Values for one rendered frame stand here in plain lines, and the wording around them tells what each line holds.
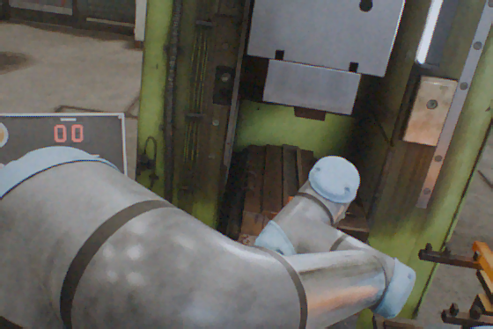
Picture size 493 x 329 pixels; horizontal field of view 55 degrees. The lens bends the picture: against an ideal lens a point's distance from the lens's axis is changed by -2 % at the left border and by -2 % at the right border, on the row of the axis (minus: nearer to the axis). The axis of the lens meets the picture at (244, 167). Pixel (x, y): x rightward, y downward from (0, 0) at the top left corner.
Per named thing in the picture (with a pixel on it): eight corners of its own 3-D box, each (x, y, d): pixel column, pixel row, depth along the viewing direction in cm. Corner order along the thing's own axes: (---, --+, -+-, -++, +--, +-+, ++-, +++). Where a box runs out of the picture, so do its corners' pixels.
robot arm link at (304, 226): (311, 271, 62) (355, 215, 67) (246, 232, 68) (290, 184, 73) (312, 300, 68) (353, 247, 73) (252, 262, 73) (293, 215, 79)
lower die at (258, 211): (317, 244, 122) (324, 216, 118) (239, 232, 121) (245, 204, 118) (308, 171, 159) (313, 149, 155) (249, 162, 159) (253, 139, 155)
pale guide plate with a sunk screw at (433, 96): (436, 146, 120) (458, 83, 113) (401, 141, 120) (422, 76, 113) (433, 143, 122) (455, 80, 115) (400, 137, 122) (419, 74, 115)
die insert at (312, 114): (324, 121, 117) (329, 98, 115) (294, 116, 117) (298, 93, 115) (316, 86, 144) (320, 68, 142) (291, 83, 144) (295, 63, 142)
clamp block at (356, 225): (364, 252, 122) (370, 230, 119) (331, 246, 122) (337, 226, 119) (356, 226, 132) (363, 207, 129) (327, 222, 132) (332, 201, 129)
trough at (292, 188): (304, 218, 118) (305, 214, 118) (283, 215, 118) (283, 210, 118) (298, 149, 156) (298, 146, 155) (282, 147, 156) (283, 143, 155)
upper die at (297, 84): (350, 115, 106) (361, 74, 102) (261, 100, 106) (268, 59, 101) (332, 68, 143) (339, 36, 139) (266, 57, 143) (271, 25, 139)
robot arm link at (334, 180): (298, 177, 70) (330, 142, 74) (286, 212, 79) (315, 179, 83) (343, 208, 68) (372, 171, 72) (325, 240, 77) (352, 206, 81)
